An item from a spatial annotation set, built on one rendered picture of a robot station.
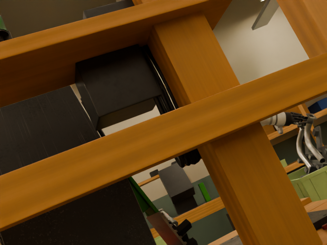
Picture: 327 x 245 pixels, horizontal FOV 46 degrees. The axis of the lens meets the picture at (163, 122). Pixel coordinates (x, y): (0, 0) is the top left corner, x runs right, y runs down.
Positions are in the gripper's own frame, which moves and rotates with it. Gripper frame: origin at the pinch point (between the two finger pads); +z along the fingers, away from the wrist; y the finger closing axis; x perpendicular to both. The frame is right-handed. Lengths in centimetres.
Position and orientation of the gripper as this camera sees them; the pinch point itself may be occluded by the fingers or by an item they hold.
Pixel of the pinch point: (308, 119)
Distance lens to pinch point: 223.1
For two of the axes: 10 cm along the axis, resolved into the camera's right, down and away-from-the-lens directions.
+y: -0.5, -5.0, 8.7
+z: 10.0, 0.4, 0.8
